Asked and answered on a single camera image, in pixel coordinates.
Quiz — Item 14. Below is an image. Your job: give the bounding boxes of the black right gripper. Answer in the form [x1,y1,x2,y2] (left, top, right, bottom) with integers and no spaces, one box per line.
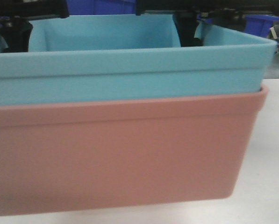
[135,0,279,47]

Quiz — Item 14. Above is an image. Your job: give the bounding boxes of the blue bin far right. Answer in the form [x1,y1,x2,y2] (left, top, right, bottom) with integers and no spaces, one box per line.
[243,14,279,38]

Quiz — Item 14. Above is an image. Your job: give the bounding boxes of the light blue plastic box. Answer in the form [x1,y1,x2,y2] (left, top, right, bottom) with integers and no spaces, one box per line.
[0,14,276,105]

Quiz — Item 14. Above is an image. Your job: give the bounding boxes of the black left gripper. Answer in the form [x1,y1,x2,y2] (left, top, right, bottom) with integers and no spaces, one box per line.
[0,0,69,53]

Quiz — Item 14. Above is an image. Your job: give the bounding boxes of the pink plastic box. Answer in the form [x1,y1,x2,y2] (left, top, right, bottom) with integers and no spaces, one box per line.
[0,86,268,216]

